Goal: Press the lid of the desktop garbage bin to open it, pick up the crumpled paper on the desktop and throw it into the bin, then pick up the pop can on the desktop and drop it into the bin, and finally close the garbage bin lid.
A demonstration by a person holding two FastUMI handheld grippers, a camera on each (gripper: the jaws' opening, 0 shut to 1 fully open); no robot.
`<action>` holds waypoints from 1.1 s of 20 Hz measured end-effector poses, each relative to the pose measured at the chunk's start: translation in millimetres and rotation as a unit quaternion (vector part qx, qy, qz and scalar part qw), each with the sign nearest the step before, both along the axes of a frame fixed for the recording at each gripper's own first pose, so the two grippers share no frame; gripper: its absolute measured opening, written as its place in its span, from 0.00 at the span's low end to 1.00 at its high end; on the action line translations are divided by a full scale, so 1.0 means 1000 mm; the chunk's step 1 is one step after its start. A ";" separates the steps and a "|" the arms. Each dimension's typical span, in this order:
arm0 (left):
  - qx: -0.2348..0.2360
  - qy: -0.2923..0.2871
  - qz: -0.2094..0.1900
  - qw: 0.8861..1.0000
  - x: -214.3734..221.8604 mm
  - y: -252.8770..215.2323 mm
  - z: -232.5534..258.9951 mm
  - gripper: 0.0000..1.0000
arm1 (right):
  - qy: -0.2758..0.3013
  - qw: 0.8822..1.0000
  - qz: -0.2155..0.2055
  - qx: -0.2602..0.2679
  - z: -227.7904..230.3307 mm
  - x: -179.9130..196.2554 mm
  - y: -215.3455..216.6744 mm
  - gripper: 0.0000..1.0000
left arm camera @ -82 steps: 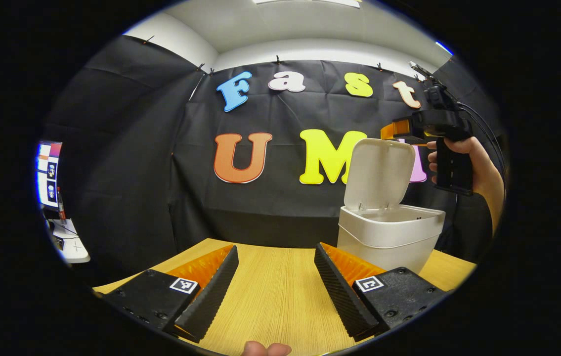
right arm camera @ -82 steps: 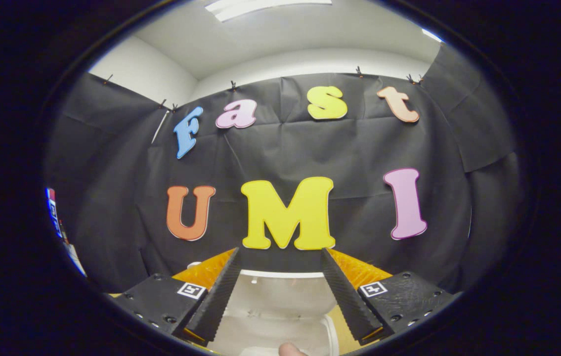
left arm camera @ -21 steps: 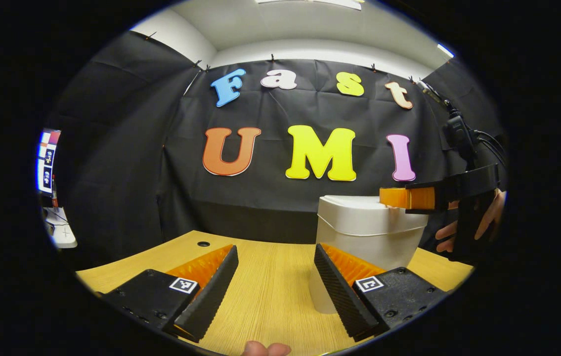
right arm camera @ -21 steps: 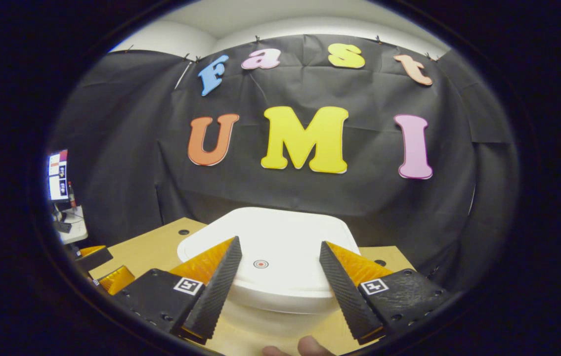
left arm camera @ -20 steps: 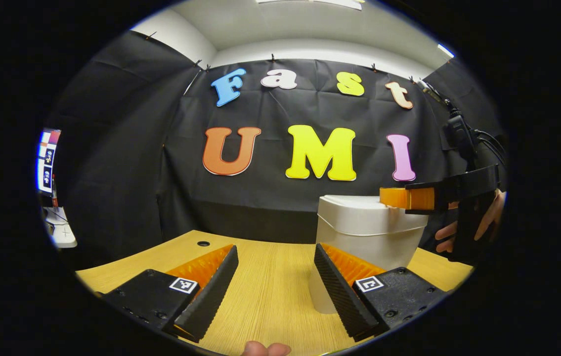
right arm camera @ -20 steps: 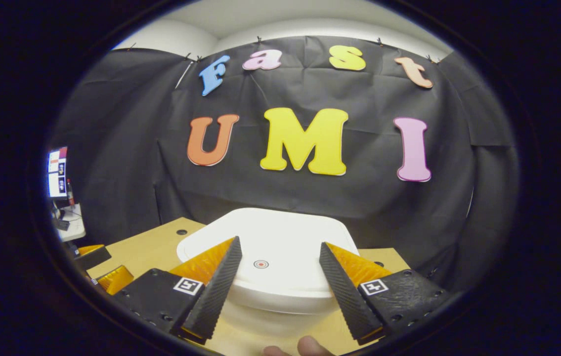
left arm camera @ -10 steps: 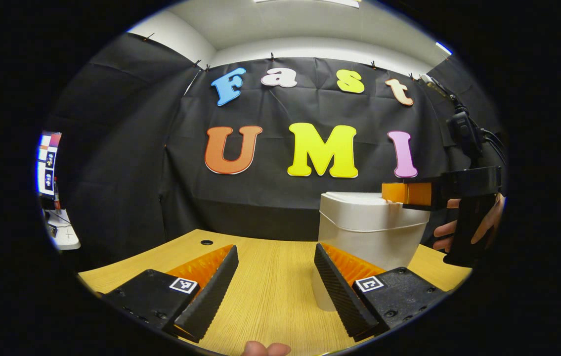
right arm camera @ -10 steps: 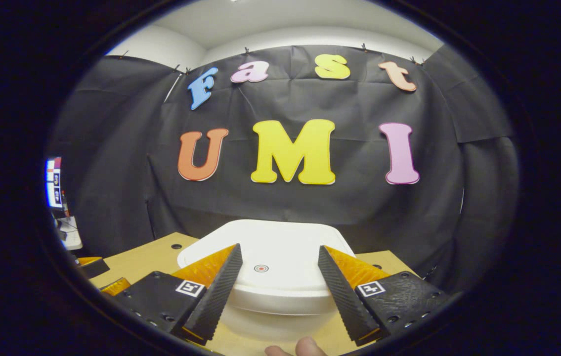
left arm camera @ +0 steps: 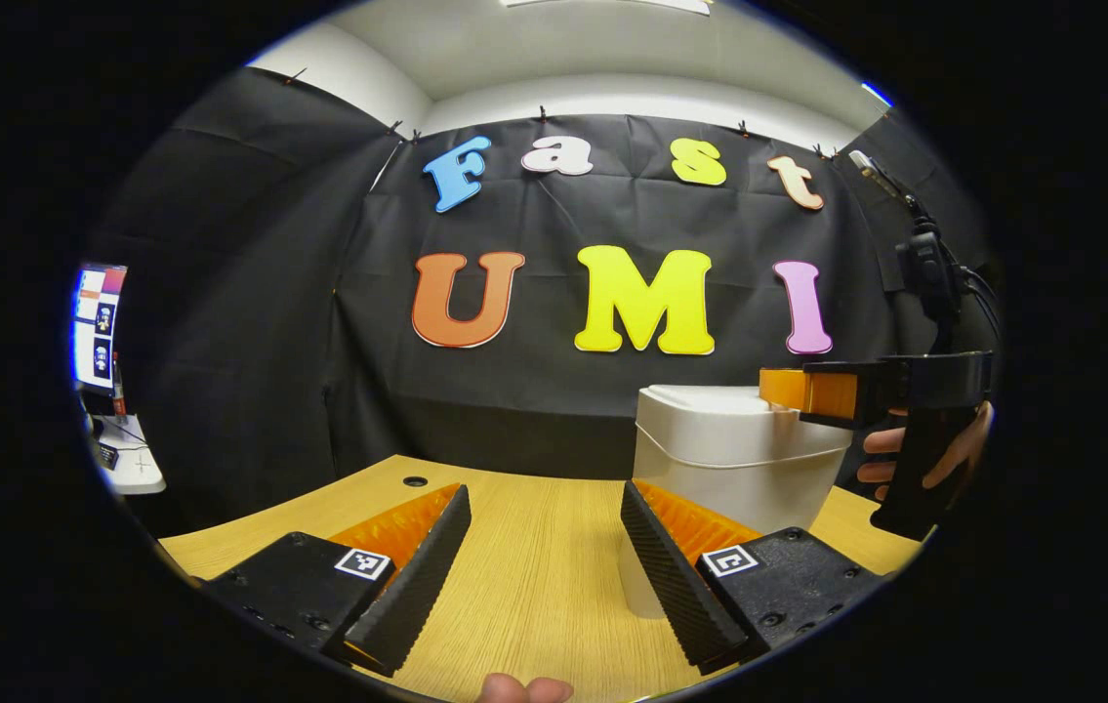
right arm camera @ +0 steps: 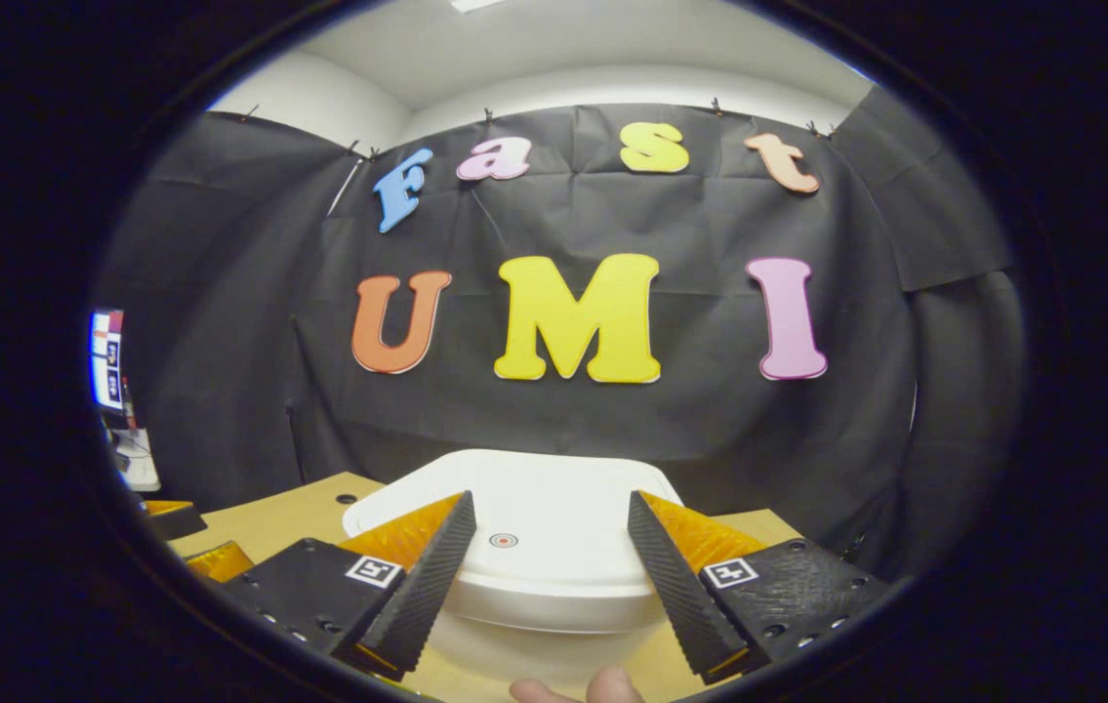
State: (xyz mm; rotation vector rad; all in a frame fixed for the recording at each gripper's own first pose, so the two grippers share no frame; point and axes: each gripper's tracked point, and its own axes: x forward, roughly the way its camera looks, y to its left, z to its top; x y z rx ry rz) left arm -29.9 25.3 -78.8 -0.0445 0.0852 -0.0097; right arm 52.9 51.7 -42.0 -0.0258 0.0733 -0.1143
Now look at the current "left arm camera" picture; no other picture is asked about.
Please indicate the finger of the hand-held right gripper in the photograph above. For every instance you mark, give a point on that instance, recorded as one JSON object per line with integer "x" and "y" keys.
{"x": 832, "y": 395}

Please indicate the white desktop garbage bin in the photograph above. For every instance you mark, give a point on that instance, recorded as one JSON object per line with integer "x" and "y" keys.
{"x": 729, "y": 459}

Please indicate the small ceiling light strip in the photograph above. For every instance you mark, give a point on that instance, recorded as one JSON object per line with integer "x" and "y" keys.
{"x": 878, "y": 95}

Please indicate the white side table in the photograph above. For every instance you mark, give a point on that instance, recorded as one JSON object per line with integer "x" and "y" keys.
{"x": 139, "y": 474}

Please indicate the black backdrop cloth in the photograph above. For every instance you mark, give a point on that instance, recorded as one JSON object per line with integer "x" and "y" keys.
{"x": 222, "y": 293}

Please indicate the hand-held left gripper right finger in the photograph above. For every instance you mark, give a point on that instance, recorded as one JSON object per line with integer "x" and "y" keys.
{"x": 676, "y": 586}

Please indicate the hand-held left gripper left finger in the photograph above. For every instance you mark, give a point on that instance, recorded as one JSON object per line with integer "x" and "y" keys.
{"x": 417, "y": 586}

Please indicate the ceiling light panel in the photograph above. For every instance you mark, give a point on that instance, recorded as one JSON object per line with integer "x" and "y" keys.
{"x": 607, "y": 4}

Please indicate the wooden desktop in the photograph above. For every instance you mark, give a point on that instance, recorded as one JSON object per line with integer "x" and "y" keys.
{"x": 544, "y": 586}

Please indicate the computer monitor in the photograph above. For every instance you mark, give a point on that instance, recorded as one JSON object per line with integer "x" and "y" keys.
{"x": 97, "y": 327}

